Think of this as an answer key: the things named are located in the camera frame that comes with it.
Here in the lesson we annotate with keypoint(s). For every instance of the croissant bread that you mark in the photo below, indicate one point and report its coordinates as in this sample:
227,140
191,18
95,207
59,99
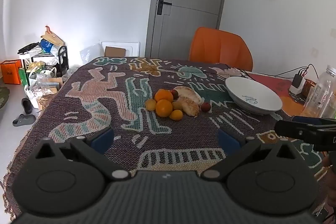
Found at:
187,106

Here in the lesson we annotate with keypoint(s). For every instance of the white framed board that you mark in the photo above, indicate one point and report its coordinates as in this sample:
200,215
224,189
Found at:
131,46

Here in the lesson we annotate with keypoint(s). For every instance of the blue plastic bag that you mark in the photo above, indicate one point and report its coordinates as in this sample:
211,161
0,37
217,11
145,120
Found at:
47,45

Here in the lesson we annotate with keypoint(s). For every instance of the cardboard box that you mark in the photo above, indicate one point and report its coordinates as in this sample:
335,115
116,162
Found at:
115,51

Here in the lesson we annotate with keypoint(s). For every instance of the white plastic bag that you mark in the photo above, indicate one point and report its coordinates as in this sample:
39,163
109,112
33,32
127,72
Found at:
36,95

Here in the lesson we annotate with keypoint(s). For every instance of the dark red small fruit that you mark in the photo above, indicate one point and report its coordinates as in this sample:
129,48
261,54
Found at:
174,93

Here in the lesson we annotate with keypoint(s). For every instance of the white plate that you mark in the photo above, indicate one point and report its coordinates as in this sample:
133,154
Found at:
252,94

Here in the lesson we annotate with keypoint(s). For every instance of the grey door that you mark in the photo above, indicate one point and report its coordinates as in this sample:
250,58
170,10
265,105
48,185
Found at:
189,3

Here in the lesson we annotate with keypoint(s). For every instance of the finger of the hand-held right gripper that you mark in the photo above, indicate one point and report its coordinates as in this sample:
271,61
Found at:
307,120
294,130

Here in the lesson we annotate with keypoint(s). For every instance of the brown paper bag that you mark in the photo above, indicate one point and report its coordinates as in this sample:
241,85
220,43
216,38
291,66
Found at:
52,36

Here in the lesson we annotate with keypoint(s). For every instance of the black metal rack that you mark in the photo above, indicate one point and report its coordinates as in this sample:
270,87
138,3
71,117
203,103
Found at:
63,61

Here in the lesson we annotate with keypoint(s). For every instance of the bright red small fruit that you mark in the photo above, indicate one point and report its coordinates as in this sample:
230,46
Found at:
206,107

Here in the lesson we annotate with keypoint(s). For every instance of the large orange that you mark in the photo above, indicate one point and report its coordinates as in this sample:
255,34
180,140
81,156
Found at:
163,95
164,108

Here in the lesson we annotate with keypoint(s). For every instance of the green floor rug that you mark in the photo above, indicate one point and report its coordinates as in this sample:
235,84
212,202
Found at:
3,96

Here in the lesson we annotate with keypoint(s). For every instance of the person's right hand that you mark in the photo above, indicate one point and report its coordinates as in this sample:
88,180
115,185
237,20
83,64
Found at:
330,182

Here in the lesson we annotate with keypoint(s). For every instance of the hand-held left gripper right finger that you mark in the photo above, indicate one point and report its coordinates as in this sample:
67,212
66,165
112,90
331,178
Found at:
227,141

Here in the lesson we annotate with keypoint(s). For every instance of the brown jar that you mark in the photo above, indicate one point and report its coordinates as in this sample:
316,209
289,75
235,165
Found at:
308,87

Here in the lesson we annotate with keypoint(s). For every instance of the large peeled pomelo piece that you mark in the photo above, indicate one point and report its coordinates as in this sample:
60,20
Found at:
189,92

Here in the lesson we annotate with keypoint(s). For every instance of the grey slipper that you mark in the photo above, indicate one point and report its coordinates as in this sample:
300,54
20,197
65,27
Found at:
23,119

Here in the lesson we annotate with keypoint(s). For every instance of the small yellow citrus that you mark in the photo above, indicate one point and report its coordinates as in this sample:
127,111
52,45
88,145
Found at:
151,104
176,115

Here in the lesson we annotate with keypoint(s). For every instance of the green paper bag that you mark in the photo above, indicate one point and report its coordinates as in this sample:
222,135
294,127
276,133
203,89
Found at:
23,77

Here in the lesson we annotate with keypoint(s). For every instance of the printed woven blanket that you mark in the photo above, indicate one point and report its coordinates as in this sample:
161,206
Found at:
105,108

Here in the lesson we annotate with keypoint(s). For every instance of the black slipper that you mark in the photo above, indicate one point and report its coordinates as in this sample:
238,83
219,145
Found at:
26,105

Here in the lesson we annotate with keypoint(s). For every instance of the clear plastic bottle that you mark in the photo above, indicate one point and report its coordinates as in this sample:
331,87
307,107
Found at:
321,92

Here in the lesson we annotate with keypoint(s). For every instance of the clear plastic bag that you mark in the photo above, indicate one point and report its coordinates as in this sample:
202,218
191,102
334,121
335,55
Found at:
89,56

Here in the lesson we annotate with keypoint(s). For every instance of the white charger block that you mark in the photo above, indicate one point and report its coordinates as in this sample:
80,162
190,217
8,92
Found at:
297,83

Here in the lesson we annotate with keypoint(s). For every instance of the orange box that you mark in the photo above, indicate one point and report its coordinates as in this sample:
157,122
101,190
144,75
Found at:
10,72

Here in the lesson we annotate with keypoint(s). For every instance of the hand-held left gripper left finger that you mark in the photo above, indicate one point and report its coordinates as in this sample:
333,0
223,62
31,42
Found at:
102,139

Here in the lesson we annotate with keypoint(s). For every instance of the red orange table mat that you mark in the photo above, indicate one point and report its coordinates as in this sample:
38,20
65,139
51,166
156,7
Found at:
273,82

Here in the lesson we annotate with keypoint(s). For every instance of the orange chair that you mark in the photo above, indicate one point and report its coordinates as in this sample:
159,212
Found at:
220,47

